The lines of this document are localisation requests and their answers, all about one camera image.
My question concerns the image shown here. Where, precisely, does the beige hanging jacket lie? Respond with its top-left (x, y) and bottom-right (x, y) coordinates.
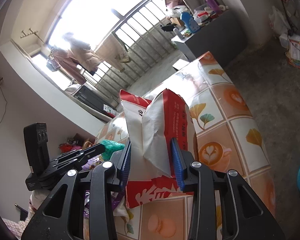
top-left (63, 33), bottom-right (102, 75)

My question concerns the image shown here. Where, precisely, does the green plastic bag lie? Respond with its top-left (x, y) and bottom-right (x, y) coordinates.
top-left (101, 139), bottom-right (125, 161)

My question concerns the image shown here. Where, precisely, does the floor trash pile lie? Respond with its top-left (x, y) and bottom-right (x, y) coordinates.
top-left (279, 33), bottom-right (300, 69)

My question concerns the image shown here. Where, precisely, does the purple snack bag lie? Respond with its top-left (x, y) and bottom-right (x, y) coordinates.
top-left (83, 155), bottom-right (127, 219)

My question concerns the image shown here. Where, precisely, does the red white paper bag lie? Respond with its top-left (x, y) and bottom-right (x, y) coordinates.
top-left (120, 89), bottom-right (198, 208)

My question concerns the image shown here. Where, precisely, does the purple cup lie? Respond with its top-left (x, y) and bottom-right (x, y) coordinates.
top-left (206, 0), bottom-right (222, 14)

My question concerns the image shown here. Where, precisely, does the blue detergent bottle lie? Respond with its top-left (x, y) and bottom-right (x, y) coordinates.
top-left (180, 11), bottom-right (200, 34)

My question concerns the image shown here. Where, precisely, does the patterned tablecloth table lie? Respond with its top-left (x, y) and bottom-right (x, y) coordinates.
top-left (115, 52), bottom-right (276, 239)

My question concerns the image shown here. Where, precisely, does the grey cabinet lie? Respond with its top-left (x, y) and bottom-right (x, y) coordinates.
top-left (172, 10), bottom-right (248, 67)

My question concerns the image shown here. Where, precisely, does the white plastic bag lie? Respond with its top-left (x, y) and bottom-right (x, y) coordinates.
top-left (269, 5), bottom-right (291, 37)

